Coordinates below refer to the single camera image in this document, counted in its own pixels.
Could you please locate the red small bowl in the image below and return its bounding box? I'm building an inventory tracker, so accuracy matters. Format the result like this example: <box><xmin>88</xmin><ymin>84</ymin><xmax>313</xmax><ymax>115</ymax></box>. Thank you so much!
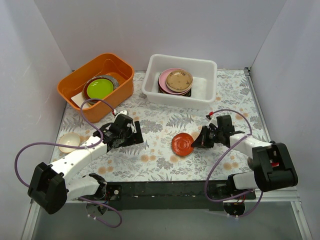
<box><xmin>171</xmin><ymin>133</ymin><xmax>194</xmax><ymax>157</ymax></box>

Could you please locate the black floral rectangular plate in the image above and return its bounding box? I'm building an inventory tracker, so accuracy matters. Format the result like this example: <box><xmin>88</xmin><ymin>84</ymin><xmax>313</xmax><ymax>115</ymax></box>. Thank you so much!
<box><xmin>157</xmin><ymin>86</ymin><xmax>193</xmax><ymax>97</ymax></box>

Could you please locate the pink speckled glass plate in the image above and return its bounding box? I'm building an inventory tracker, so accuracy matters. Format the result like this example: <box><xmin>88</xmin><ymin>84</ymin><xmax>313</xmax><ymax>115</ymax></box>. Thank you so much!
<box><xmin>165</xmin><ymin>70</ymin><xmax>193</xmax><ymax>92</ymax></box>

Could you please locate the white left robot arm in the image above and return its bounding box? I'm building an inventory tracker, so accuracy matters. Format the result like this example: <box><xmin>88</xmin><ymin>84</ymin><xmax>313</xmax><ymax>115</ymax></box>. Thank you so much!
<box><xmin>27</xmin><ymin>113</ymin><xmax>144</xmax><ymax>214</ymax></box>

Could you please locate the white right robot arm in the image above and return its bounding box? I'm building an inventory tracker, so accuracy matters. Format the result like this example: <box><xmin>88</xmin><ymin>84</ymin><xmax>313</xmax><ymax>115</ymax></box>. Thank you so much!
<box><xmin>191</xmin><ymin>115</ymin><xmax>298</xmax><ymax>199</ymax></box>

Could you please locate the white plastic bin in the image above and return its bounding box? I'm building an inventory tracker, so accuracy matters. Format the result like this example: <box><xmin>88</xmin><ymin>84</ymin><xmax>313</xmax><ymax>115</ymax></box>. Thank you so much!
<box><xmin>141</xmin><ymin>54</ymin><xmax>218</xmax><ymax>110</ymax></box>

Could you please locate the dark red plate in bin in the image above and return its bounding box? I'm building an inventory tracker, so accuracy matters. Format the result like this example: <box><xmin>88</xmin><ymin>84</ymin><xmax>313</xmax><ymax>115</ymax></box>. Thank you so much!
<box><xmin>82</xmin><ymin>75</ymin><xmax>120</xmax><ymax>100</ymax></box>

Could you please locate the white square plate in bin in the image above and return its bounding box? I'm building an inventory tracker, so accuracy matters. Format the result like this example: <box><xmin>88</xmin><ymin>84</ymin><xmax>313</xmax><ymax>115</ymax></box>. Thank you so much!
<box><xmin>71</xmin><ymin>92</ymin><xmax>91</xmax><ymax>109</ymax></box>

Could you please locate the orange plastic bin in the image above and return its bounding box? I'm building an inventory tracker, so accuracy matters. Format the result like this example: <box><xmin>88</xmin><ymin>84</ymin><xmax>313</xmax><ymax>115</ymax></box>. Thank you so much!
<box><xmin>57</xmin><ymin>53</ymin><xmax>135</xmax><ymax>112</ymax></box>

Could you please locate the floral table mat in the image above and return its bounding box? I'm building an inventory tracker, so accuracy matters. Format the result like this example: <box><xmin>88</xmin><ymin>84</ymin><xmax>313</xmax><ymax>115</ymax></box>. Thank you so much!
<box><xmin>47</xmin><ymin>69</ymin><xmax>272</xmax><ymax>183</ymax></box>

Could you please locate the black skull mug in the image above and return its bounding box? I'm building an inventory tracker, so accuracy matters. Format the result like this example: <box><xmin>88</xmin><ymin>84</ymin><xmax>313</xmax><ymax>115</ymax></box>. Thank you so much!
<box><xmin>247</xmin><ymin>157</ymin><xmax>254</xmax><ymax>171</ymax></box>

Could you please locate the lime green plate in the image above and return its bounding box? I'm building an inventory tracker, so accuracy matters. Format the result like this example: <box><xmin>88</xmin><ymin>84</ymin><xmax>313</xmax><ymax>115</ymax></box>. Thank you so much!
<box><xmin>86</xmin><ymin>78</ymin><xmax>114</xmax><ymax>99</ymax></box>

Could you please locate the small cream bowl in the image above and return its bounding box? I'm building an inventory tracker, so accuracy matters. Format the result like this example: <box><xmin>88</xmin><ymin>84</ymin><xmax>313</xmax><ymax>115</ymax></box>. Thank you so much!
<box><xmin>58</xmin><ymin>132</ymin><xmax>81</xmax><ymax>154</ymax></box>

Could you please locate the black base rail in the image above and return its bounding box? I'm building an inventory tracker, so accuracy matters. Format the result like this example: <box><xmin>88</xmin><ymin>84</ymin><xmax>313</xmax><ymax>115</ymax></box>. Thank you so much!
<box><xmin>62</xmin><ymin>172</ymin><xmax>258</xmax><ymax>211</ymax></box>

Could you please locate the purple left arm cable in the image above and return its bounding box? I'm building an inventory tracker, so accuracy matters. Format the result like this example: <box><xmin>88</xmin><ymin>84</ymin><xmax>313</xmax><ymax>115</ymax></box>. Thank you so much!
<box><xmin>14</xmin><ymin>98</ymin><xmax>123</xmax><ymax>229</ymax></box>

